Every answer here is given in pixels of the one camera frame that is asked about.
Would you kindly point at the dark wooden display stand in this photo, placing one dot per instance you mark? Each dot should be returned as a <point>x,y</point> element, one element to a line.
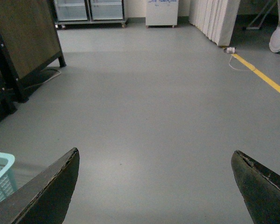
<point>28,44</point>

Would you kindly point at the white folding partition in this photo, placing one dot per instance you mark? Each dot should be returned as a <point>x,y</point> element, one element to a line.
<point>215,19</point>

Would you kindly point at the white chest freezer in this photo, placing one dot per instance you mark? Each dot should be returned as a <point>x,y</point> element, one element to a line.
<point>162,13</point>

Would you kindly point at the light blue plastic basket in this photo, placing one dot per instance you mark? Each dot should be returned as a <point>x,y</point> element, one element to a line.
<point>7,180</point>

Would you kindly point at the glass door cabinet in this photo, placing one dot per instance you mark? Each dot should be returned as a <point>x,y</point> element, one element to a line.
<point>80,12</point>

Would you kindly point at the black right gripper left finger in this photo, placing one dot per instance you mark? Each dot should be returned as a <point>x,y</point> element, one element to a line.
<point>46,198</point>

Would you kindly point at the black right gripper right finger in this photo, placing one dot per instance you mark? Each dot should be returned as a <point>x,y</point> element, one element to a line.
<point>259,187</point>

